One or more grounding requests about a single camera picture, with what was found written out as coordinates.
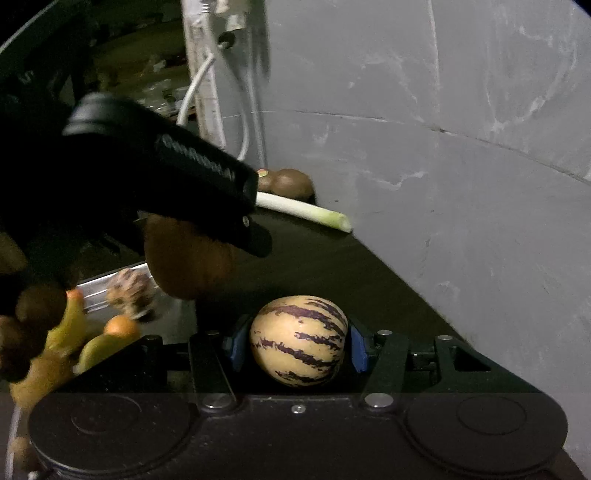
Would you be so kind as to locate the brown pear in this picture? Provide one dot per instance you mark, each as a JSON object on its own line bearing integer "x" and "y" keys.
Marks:
{"x": 189, "y": 263}

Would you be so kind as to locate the yellow banana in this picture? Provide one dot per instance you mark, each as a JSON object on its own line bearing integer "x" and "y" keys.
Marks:
{"x": 69, "y": 325}

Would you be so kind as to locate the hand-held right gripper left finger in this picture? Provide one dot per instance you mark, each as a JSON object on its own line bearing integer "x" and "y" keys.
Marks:
{"x": 236, "y": 344}

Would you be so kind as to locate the striped pepino melon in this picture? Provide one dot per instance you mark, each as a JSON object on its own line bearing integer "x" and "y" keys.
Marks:
{"x": 299, "y": 341}

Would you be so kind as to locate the brown scaly fruit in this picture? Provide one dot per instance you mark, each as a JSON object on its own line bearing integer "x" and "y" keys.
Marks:
{"x": 129, "y": 293}

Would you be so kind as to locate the metal tray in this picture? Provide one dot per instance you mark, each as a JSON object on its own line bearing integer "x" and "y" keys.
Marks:
{"x": 175, "y": 318}

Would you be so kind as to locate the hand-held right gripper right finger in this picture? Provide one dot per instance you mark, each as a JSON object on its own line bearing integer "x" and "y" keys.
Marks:
{"x": 359, "y": 348}

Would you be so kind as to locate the white leek stalk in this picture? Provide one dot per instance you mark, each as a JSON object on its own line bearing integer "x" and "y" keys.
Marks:
{"x": 304, "y": 211}

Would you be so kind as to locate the white wall plug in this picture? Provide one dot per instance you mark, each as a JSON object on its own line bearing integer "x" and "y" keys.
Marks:
{"x": 233, "y": 14}

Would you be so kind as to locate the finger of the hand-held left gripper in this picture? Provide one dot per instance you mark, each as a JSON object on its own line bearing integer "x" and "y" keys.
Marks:
{"x": 256, "y": 240}

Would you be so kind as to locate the brown kiwi with sticker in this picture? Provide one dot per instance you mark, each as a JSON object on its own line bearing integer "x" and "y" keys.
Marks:
{"x": 265, "y": 182}

